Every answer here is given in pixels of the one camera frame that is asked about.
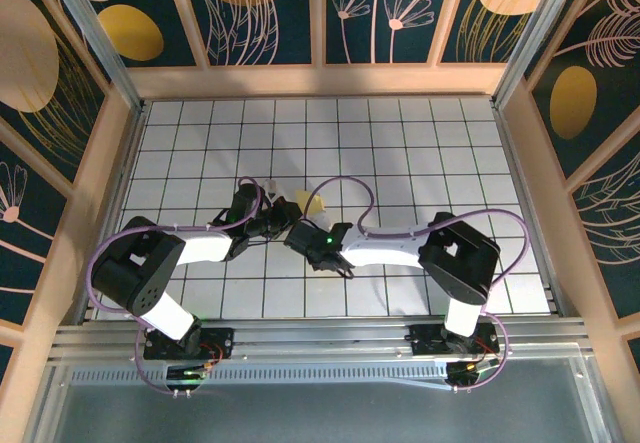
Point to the yellow paper sheet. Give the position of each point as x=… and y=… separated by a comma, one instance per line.
x=302, y=198

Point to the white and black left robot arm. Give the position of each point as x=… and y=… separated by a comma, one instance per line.
x=205, y=248

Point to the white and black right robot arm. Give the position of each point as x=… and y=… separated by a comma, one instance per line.
x=385, y=250

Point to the white grid mat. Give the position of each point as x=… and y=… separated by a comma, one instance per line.
x=225, y=138

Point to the frosted acrylic panel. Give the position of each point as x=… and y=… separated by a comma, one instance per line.
x=320, y=413

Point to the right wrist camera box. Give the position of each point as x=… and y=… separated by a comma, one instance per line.
x=317, y=222

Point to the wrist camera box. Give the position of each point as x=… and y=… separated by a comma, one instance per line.
x=317, y=222
x=270, y=189

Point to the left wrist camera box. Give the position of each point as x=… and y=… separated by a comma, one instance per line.
x=270, y=189

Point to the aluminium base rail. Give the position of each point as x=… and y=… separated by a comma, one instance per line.
x=320, y=335

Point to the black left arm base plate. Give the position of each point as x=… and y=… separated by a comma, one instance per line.
x=220, y=338

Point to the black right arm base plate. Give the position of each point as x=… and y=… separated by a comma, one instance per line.
x=425, y=340

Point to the aluminium side rail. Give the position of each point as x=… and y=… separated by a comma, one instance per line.
x=111, y=213
x=531, y=213

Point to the aluminium corner post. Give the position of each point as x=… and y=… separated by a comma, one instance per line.
x=537, y=38
x=95, y=38

